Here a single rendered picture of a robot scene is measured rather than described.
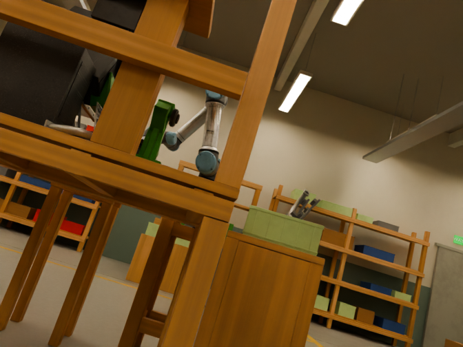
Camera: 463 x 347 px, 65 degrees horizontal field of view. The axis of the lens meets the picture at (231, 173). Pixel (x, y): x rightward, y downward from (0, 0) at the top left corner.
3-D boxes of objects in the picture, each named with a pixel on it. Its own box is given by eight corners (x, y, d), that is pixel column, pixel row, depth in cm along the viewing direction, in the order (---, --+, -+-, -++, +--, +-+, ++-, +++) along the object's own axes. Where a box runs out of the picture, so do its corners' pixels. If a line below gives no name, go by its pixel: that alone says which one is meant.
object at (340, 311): (410, 354, 631) (432, 230, 680) (247, 303, 623) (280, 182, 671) (394, 345, 684) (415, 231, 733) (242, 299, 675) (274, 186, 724)
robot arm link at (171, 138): (179, 135, 217) (161, 134, 218) (174, 130, 206) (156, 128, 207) (177, 148, 216) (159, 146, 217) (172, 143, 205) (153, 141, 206)
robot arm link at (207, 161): (218, 177, 210) (229, 90, 220) (214, 173, 195) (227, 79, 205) (198, 175, 211) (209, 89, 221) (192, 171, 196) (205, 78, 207)
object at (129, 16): (98, 34, 147) (111, 3, 151) (138, 47, 148) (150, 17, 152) (90, 15, 135) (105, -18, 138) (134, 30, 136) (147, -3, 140)
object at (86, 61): (-8, 118, 145) (27, 46, 153) (67, 142, 147) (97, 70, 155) (-34, 101, 127) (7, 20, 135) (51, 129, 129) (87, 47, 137)
